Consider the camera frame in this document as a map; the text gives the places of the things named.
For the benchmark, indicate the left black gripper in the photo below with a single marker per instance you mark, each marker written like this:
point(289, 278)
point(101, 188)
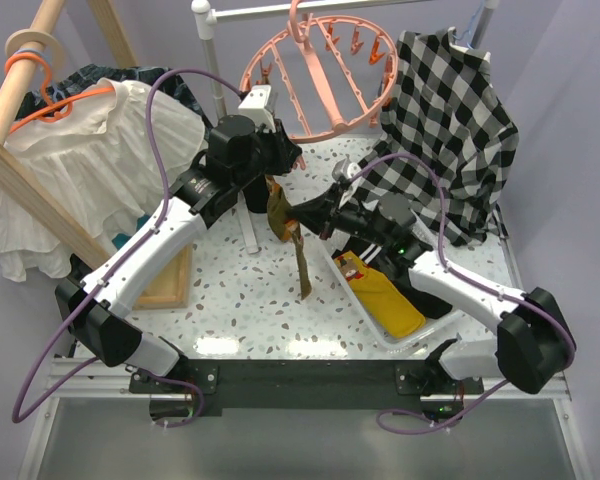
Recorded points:
point(286, 151)

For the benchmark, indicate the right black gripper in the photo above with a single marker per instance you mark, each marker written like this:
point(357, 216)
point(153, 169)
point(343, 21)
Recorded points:
point(317, 213)

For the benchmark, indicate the olive orange sock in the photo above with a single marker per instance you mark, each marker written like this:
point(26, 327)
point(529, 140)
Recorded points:
point(298, 241)
point(277, 208)

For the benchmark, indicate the black striped sock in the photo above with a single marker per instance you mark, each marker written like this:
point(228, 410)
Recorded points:
point(256, 195)

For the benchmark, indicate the pink round clip hanger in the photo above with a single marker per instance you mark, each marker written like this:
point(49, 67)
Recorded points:
point(258, 70)

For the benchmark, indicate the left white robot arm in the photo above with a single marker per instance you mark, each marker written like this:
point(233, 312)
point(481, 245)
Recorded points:
point(241, 148)

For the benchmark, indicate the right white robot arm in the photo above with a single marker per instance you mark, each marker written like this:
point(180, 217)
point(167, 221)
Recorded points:
point(532, 341)

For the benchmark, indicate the orange clothes hanger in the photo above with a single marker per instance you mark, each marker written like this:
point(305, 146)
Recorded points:
point(54, 110)

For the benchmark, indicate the blue clothes hanger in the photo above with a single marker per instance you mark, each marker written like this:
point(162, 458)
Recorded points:
point(465, 37)

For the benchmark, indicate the black white banded sock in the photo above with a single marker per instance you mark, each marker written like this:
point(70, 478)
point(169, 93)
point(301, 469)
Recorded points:
point(430, 306)

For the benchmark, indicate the yellow sock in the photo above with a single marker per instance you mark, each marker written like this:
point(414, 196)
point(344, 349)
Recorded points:
point(379, 297)

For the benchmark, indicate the white plastic basket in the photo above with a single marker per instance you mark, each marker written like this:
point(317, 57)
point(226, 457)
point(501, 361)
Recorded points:
point(456, 324)

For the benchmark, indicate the black white checkered shirt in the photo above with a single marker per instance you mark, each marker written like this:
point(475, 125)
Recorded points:
point(445, 112)

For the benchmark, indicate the teal cloth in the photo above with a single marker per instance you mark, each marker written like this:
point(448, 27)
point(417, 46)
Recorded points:
point(121, 239)

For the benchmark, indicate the white blouse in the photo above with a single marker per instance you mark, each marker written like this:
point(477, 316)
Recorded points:
point(102, 163)

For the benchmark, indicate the dark patterned garment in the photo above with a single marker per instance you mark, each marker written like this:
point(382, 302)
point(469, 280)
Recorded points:
point(89, 75)

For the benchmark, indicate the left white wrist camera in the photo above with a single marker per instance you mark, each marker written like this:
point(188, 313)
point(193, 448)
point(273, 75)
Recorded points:
point(258, 106)

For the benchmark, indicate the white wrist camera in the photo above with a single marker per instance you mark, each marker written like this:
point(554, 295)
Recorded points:
point(347, 174)
point(258, 106)

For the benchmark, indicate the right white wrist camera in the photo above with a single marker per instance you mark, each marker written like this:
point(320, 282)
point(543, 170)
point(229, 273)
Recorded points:
point(347, 174)

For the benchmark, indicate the white metal clothes rail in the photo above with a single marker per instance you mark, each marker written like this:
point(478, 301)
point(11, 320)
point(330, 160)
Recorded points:
point(206, 18)

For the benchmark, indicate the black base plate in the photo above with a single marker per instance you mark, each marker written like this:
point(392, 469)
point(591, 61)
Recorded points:
point(304, 384)

